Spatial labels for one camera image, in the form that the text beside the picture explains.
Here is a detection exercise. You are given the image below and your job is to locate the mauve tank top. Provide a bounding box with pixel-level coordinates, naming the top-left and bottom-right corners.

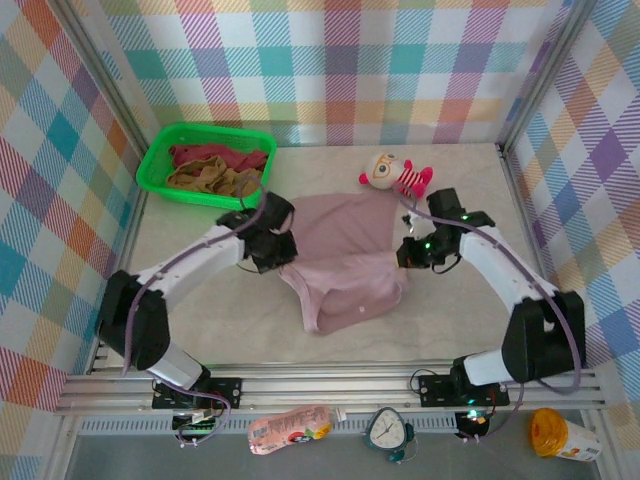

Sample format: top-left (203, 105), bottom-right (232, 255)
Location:
top-left (277, 192), bottom-right (432, 335)

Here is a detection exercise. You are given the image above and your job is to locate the tan tank top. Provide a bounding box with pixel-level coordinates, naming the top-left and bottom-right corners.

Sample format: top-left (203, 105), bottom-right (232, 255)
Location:
top-left (166, 154), bottom-right (265, 195)

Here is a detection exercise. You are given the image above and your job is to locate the maroon tank top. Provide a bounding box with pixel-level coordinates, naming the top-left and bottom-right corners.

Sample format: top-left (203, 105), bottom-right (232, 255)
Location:
top-left (168, 143), bottom-right (269, 174)

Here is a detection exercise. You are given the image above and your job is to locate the plush doll with glasses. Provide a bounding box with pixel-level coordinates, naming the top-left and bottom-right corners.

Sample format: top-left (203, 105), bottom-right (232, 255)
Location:
top-left (357, 152), bottom-right (435, 201)

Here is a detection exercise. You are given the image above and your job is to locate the green plastic basket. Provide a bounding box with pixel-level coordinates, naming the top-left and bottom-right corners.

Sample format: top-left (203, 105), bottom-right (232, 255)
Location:
top-left (135, 123), bottom-right (279, 210)

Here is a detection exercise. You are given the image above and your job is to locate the small controller board with led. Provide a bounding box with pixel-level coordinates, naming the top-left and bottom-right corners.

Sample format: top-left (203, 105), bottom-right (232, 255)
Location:
top-left (454, 409), bottom-right (491, 439)

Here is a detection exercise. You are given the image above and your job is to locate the pink snack pouch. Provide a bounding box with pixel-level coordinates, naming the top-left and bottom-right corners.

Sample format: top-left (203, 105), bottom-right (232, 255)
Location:
top-left (248, 404), bottom-right (347, 456)

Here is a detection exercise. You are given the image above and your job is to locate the green circuit board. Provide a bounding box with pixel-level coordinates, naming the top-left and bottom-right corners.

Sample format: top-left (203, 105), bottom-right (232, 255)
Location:
top-left (172, 412), bottom-right (219, 441)

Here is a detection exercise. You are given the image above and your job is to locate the teal alarm clock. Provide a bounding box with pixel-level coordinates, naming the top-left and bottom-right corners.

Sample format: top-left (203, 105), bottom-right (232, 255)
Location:
top-left (362, 407), bottom-right (415, 462)

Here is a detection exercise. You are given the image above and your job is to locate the cup with orange lid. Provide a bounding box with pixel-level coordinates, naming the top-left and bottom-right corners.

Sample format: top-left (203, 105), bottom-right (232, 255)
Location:
top-left (529, 407), bottom-right (601, 460)

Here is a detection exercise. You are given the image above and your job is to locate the aluminium side rail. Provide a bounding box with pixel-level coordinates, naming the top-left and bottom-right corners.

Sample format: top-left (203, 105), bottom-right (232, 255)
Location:
top-left (497, 143), bottom-right (581, 371)
top-left (88, 192), bottom-right (151, 374)

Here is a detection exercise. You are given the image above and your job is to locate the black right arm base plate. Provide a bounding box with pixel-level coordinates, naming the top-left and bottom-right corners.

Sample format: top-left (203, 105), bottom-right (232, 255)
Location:
top-left (418, 372), bottom-right (511, 407)

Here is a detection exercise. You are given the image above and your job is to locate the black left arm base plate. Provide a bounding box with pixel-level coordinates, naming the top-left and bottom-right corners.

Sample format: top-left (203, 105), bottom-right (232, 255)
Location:
top-left (152, 377), bottom-right (244, 410)

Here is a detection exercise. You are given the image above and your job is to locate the long aluminium frame rail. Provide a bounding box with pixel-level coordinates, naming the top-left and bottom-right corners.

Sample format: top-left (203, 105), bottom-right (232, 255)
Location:
top-left (54, 372), bottom-right (606, 416)

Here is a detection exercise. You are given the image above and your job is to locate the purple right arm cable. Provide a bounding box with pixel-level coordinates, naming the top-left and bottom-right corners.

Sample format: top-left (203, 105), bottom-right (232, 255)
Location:
top-left (392, 182), bottom-right (587, 444)

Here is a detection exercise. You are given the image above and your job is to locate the aluminium corner post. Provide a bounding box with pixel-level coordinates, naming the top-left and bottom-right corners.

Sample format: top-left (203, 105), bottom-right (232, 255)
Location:
top-left (49, 0), bottom-right (154, 151)
top-left (497, 0), bottom-right (601, 151)

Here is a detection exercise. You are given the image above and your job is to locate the white slotted cable duct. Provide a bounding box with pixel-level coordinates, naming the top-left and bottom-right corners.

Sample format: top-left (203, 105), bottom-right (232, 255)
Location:
top-left (79, 418), bottom-right (461, 435)

